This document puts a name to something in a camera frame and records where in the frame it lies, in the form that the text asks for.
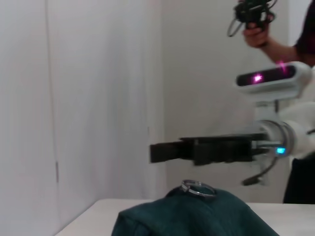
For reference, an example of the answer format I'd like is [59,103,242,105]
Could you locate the dark teal fabric lunch bag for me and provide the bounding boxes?
[112,179,282,236]

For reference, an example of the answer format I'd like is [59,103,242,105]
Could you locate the black teleoperation handle controller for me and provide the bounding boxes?
[227,0,277,38]

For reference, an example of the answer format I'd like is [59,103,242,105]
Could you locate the person's bare hand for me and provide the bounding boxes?
[242,24,271,49]

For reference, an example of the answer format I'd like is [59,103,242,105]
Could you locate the person's bare forearm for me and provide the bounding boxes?
[260,36,306,66]

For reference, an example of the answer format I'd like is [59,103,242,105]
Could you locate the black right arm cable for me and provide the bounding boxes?
[242,152,277,187]

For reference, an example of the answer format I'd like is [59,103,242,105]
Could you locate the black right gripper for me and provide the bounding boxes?
[149,133,267,166]

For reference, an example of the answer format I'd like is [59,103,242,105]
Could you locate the person in dark clothing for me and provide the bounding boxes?
[282,0,315,205]

